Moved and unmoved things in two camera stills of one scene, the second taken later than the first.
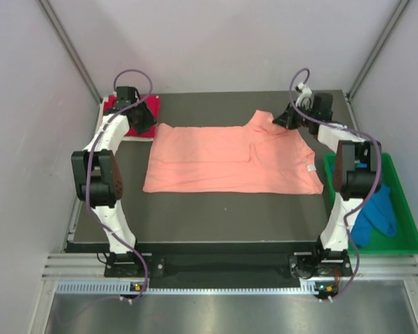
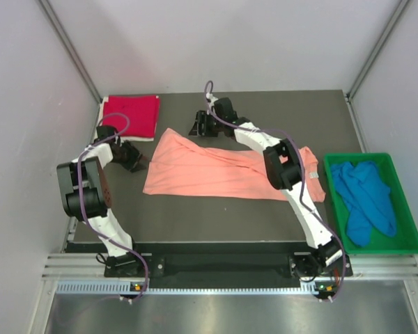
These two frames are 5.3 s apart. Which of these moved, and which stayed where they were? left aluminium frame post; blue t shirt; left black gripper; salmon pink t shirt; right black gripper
Moved: salmon pink t shirt; right black gripper; left black gripper
Stayed: blue t shirt; left aluminium frame post
